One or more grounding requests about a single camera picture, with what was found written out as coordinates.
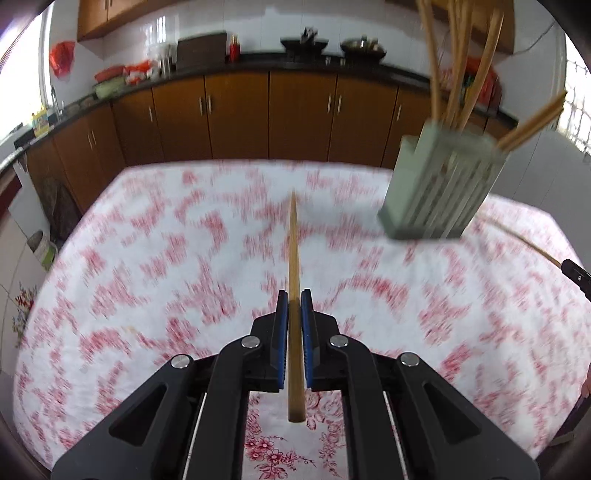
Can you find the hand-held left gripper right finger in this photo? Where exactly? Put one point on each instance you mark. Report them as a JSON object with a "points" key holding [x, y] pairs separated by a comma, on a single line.
{"points": [[308, 344]]}

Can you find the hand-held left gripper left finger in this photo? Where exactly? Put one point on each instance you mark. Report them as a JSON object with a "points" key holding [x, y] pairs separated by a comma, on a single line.
{"points": [[282, 344]]}

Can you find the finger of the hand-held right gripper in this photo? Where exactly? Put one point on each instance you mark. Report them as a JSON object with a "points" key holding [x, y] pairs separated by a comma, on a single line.
{"points": [[577, 276]]}

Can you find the green perforated chopstick holder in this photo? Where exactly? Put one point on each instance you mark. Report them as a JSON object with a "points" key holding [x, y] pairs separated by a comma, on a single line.
{"points": [[429, 198]]}

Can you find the red floral tablecloth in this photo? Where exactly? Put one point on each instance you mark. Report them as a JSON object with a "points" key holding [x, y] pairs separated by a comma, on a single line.
{"points": [[161, 277]]}

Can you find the red bag with bottles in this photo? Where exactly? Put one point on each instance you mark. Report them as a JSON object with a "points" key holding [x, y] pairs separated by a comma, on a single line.
{"points": [[489, 87]]}

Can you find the brown lower kitchen cabinets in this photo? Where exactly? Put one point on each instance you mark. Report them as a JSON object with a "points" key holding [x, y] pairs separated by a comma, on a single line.
{"points": [[240, 115]]}

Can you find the white bucket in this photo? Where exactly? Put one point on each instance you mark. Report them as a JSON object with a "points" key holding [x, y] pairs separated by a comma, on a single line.
{"points": [[42, 251]]}

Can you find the black kitchen countertop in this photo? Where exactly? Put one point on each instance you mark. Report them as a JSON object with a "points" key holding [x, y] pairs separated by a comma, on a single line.
{"points": [[258, 66]]}

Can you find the red bottle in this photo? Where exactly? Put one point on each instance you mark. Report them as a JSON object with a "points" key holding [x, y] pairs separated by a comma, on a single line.
{"points": [[234, 48]]}

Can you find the dark wok with lid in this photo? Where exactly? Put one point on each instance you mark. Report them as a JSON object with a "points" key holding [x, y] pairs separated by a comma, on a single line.
{"points": [[364, 48]]}

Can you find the black wok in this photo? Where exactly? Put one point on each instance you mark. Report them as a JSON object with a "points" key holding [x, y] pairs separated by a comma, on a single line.
{"points": [[305, 42]]}

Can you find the dark cutting board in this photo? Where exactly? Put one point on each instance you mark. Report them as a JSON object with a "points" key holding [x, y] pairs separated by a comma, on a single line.
{"points": [[202, 50]]}

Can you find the red and white bags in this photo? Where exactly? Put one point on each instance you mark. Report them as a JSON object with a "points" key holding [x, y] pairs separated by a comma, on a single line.
{"points": [[141, 73]]}

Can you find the steel containers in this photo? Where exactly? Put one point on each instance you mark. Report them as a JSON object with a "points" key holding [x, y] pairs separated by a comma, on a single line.
{"points": [[166, 60]]}

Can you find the green basin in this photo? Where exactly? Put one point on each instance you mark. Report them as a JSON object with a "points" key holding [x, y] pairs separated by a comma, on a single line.
{"points": [[111, 87]]}

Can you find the red bowl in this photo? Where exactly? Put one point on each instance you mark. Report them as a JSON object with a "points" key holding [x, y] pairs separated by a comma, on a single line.
{"points": [[110, 73]]}

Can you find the yellow box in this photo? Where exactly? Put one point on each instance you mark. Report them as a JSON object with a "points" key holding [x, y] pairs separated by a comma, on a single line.
{"points": [[39, 123]]}

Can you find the metal faucet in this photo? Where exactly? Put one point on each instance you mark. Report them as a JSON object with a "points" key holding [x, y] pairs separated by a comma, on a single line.
{"points": [[55, 101]]}

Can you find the red plastic bag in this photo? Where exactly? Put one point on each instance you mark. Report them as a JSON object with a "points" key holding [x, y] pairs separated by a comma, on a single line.
{"points": [[62, 57]]}

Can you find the brown upper wall cabinet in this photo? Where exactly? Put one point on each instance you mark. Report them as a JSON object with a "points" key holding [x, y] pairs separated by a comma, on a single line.
{"points": [[505, 27], [115, 16]]}

